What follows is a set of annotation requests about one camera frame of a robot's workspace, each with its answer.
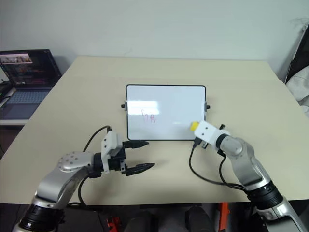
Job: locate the dark rounded shape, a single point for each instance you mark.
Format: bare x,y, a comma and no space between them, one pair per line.
199,218

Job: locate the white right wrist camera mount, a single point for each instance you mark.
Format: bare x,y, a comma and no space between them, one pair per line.
207,132

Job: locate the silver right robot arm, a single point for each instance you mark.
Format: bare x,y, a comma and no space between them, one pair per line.
248,159

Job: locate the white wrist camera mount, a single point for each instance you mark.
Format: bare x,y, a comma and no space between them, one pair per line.
110,143
207,132

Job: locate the black-framed small whiteboard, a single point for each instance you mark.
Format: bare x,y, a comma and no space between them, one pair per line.
166,108

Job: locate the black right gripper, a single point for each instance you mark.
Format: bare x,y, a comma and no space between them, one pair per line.
205,145

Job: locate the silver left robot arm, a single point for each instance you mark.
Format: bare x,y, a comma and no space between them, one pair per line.
72,166

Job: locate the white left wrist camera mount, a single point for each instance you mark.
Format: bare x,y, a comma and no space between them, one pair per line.
110,143

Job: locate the white crumpled cloth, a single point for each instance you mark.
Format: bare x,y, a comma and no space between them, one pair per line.
300,84

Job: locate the yellow whiteboard eraser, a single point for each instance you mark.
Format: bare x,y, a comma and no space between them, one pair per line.
193,126

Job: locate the open grey laptop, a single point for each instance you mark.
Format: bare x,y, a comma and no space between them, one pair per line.
26,79

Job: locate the tall orange part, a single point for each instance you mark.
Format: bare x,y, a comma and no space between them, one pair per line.
224,215

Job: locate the small orange part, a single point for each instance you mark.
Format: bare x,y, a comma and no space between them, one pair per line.
113,222

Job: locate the black panel with silver edge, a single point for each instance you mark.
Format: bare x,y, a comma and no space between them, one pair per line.
298,53

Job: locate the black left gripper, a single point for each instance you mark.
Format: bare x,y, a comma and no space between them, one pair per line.
117,164

